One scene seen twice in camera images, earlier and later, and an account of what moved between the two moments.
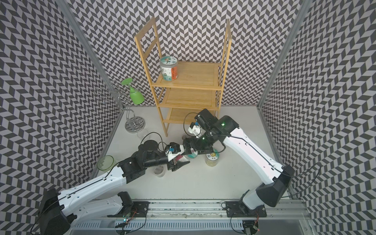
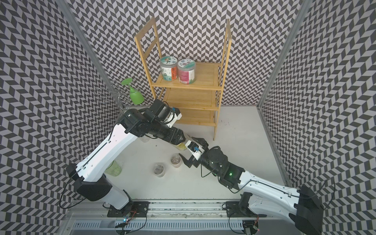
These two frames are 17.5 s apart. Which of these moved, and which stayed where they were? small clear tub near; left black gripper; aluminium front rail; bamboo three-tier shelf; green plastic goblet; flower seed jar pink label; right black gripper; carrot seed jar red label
Moved: left black gripper; flower seed jar pink label; right black gripper
Stayed: carrot seed jar red label; small clear tub near; bamboo three-tier shelf; aluminium front rail; green plastic goblet
